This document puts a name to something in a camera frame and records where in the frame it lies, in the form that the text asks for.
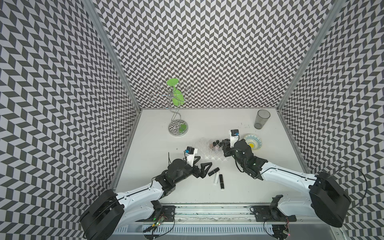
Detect clear plastic lipstick organizer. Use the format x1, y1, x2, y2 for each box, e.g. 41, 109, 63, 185
195, 138, 227, 161

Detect wire jewelry tree green leaves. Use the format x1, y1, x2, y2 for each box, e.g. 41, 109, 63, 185
151, 78, 189, 137

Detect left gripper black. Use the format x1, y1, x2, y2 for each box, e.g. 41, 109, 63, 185
174, 155, 212, 185

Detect grey translucent cup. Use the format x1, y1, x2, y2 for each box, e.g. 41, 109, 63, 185
254, 110, 271, 130

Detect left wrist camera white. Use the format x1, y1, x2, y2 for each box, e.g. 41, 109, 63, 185
185, 147, 198, 167

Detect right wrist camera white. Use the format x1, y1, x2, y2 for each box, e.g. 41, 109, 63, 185
230, 129, 240, 148

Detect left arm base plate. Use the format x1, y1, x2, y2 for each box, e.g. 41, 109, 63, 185
142, 205, 176, 223

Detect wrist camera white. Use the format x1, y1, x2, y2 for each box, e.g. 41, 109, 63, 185
230, 129, 240, 148
185, 147, 198, 167

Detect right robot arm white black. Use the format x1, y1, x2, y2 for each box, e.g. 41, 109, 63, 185
222, 139, 352, 228

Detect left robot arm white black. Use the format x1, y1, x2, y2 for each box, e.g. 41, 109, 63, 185
80, 156, 212, 240

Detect aluminium front rail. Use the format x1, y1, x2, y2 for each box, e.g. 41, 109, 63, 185
89, 203, 341, 226

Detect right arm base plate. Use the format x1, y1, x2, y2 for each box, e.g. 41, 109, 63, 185
250, 205, 297, 223

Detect black lipstick gold band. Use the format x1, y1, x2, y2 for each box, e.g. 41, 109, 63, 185
219, 174, 225, 190

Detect patterned small bowl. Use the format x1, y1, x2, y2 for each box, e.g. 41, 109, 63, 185
244, 134, 263, 150

